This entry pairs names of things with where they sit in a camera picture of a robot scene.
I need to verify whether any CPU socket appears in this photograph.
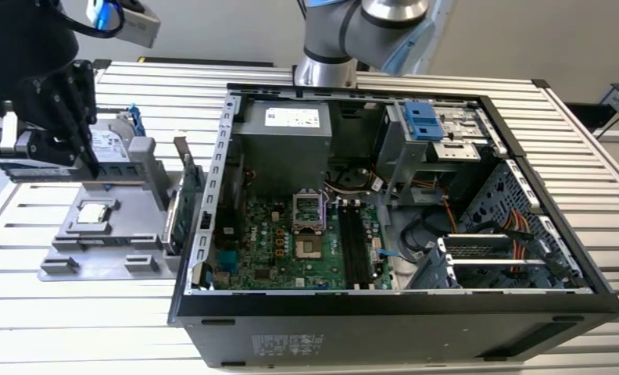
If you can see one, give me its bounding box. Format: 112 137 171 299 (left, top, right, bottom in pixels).
294 232 326 262

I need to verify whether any blue expansion slot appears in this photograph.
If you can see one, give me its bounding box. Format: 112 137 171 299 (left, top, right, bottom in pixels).
216 251 239 273

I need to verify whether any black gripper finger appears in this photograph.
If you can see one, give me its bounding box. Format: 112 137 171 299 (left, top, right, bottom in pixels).
0 112 91 169
15 59 103 181

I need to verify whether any black RAM slot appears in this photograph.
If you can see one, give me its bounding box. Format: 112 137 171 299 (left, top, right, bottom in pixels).
358 199 378 290
346 199 363 290
351 199 370 290
339 199 357 290

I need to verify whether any black round fan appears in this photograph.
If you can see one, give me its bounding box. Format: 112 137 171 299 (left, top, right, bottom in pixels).
338 166 377 192

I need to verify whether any silver CPU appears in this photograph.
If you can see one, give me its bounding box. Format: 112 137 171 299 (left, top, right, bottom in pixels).
76 200 115 224

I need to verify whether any red yellow wire bundle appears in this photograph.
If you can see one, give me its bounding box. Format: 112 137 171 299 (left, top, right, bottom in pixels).
501 209 532 274

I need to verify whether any grey parts rack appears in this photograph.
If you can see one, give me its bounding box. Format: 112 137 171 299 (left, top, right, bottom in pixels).
38 134 207 280

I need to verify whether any grey metal disk bay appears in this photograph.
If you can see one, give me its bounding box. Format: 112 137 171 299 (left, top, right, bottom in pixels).
407 233 550 291

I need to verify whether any black open PC case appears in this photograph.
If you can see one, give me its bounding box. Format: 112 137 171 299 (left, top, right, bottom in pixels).
166 80 619 369

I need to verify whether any metal socket cover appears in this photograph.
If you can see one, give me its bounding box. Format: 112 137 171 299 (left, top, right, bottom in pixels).
291 188 327 234

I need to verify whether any blue RAM stick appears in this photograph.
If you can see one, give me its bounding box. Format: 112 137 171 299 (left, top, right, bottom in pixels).
0 159 148 184

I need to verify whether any black cable with blue plug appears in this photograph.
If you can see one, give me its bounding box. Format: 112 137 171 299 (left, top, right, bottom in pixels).
374 210 445 262

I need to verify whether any green graphics card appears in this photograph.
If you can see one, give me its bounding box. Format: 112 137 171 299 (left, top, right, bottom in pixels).
160 134 207 255

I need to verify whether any blue plastic drive latch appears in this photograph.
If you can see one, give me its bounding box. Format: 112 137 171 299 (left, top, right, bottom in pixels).
401 100 443 141

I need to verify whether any black bar yellow end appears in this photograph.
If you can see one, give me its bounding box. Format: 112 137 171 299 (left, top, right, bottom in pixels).
136 55 275 68

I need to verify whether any orange wire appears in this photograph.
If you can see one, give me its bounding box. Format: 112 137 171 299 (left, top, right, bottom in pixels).
441 195 459 235

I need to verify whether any green motherboard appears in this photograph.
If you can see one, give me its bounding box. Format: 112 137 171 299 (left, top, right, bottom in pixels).
212 189 398 292

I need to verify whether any grey power supply unit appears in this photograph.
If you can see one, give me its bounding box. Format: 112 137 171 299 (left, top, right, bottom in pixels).
232 99 337 196

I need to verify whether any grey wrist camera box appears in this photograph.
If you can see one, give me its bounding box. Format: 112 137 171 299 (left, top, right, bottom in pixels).
84 0 164 50

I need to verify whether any black camera cable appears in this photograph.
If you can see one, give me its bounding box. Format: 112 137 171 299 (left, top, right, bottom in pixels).
48 0 128 40

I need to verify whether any grey optical drive cage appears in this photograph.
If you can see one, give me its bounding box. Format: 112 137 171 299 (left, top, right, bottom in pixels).
375 99 497 206

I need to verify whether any hard disk in blue carrier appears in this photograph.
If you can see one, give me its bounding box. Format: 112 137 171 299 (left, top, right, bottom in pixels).
88 102 152 167

